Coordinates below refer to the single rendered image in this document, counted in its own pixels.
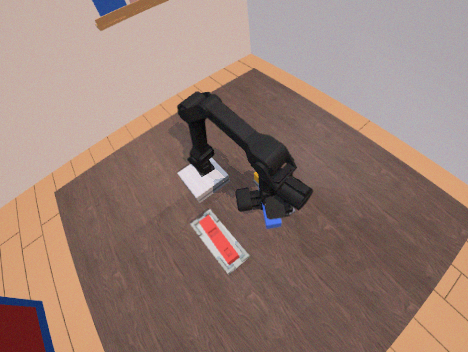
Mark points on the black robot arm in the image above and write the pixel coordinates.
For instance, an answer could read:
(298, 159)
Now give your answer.
(265, 153)

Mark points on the blue rectangular block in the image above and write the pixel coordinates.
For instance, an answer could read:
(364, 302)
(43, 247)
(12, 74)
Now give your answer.
(271, 223)

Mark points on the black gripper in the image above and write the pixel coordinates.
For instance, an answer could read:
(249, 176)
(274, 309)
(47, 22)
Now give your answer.
(247, 200)

